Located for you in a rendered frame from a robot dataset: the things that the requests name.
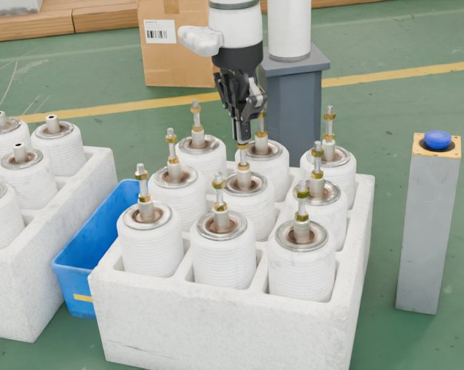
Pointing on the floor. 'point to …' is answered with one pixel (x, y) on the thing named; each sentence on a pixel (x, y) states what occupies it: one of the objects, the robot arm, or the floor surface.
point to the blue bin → (92, 248)
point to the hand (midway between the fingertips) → (241, 129)
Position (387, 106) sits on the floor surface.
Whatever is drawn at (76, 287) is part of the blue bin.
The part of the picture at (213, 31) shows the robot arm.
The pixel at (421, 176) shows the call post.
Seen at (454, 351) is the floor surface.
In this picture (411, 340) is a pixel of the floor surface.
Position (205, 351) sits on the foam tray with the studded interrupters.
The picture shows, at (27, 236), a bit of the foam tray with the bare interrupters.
